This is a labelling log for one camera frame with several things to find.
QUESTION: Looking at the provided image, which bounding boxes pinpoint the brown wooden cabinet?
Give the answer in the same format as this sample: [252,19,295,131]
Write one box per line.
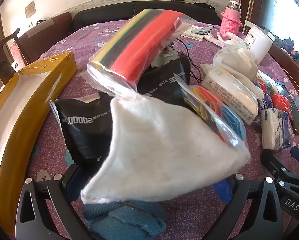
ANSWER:
[268,42,299,90]

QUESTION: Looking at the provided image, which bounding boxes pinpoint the white tissue pack green print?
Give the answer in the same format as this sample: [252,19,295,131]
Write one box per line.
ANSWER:
[201,65,260,126]

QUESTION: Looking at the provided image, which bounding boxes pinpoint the small wall plaque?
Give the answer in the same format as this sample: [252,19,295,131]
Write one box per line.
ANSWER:
[25,1,37,20]

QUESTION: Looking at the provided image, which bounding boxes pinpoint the large bag of coloured felt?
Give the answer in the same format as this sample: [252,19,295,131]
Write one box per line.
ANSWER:
[87,9,198,98]

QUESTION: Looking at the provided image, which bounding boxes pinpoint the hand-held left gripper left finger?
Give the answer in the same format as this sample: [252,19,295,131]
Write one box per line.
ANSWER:
[15,165,90,240]

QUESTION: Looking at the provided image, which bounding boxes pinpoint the brown sofa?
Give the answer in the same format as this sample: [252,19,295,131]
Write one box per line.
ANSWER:
[16,12,73,64]

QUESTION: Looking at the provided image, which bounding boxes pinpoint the purple floral tablecloth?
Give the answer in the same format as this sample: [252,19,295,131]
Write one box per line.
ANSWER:
[22,21,299,240]

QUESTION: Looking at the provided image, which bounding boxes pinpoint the small bag of coloured felt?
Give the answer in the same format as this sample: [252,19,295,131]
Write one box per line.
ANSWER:
[182,79,247,147]

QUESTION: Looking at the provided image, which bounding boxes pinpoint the black sofa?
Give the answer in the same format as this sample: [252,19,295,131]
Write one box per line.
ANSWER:
[72,1,222,32]

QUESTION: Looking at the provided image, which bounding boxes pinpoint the pink bottle with knitted sleeve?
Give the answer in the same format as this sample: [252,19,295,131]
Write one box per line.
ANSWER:
[220,0,243,35]

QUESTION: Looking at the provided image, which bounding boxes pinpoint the brown wooden door frame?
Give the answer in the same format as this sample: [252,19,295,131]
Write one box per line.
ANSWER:
[239,0,257,34]

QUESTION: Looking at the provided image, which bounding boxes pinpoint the white gloves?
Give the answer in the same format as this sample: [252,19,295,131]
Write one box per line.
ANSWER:
[204,31,245,48]

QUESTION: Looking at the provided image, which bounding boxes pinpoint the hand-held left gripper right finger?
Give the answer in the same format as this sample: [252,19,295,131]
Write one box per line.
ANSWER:
[204,172,283,240]

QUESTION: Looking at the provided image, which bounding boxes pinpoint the black packet with white print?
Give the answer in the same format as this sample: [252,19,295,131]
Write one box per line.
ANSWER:
[137,57,191,103]
[50,92,115,178]

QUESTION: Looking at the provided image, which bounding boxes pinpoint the red plastic bag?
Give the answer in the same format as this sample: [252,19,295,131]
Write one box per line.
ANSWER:
[271,94,290,113]

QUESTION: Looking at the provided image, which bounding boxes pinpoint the thin black cable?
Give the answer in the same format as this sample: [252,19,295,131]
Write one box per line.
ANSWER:
[177,39,202,83]

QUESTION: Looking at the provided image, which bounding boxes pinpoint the white felt sheet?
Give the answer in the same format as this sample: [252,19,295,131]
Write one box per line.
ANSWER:
[80,97,251,204]

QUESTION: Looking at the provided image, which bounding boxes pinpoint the dark wooden chair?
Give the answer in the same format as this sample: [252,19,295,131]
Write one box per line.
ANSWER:
[0,27,31,100]

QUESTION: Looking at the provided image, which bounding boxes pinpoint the blue knitted cloth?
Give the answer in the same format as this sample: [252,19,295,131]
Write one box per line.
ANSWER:
[83,200,167,240]

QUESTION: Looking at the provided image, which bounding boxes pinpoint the yellow cardboard box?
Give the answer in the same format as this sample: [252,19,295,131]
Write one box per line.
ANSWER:
[0,51,77,235]

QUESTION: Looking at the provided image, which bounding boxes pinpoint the dark smartphone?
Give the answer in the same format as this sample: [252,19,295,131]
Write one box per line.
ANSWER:
[277,82,299,135]

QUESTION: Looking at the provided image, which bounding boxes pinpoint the white booklet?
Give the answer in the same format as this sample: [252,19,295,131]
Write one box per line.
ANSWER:
[181,25,215,42]

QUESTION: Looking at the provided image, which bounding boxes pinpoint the white plastic tub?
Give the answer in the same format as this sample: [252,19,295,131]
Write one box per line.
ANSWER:
[244,21,275,64]

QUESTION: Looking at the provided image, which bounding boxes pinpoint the blue floral tissue pack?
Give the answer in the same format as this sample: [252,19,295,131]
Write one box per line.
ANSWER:
[261,92,292,150]

